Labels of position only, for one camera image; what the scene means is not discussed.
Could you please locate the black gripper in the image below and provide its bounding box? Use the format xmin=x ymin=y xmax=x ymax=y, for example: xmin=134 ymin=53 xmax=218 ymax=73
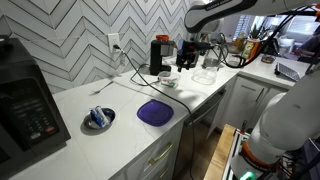
xmin=176 ymin=40 xmax=212 ymax=72

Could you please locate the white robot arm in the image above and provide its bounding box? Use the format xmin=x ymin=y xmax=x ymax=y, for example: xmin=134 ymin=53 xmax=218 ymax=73
xmin=184 ymin=0 xmax=320 ymax=180

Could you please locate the left clear lunch box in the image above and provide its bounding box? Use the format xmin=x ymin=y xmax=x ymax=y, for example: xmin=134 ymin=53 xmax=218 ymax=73
xmin=158 ymin=71 xmax=181 ymax=88

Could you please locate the orange green box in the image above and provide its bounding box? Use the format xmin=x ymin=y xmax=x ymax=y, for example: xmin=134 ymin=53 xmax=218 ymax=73
xmin=242 ymin=40 xmax=258 ymax=60

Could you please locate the metal spoon on counter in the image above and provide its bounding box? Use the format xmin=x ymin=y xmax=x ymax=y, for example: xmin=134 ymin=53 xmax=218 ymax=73
xmin=92 ymin=81 xmax=114 ymax=94

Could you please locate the black coffee maker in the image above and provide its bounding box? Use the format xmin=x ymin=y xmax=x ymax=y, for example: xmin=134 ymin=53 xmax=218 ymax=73
xmin=149 ymin=34 xmax=175 ymax=76

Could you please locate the purple plastic lid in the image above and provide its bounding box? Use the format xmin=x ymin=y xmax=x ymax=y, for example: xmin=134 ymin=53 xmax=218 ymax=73
xmin=137 ymin=99 xmax=174 ymax=127

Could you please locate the black tablet on counter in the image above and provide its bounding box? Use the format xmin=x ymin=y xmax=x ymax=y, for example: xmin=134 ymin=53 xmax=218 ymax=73
xmin=275 ymin=63 xmax=300 ymax=82

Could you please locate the blue white packet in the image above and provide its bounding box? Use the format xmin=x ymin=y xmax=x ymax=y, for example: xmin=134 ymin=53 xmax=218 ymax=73
xmin=90 ymin=106 xmax=110 ymax=128

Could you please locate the dark round bowl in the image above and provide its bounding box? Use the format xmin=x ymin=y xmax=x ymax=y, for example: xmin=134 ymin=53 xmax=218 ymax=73
xmin=83 ymin=106 xmax=115 ymax=130

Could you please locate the black microwave oven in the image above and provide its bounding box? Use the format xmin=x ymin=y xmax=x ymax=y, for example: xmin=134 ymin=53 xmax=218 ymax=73
xmin=0 ymin=35 xmax=71 ymax=178

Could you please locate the glass jug with handle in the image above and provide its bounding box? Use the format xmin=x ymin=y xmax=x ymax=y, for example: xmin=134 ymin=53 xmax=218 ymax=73
xmin=203 ymin=44 xmax=228 ymax=68

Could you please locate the black power cable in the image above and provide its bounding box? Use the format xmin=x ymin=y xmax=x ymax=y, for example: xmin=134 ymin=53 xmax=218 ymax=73
xmin=113 ymin=44 xmax=196 ymax=180

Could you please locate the white wall outlet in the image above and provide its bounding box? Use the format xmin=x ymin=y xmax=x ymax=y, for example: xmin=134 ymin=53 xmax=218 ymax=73
xmin=107 ymin=33 xmax=119 ymax=54

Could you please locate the gold drawer handle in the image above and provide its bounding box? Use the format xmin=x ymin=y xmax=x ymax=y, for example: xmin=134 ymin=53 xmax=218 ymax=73
xmin=148 ymin=142 xmax=173 ymax=165

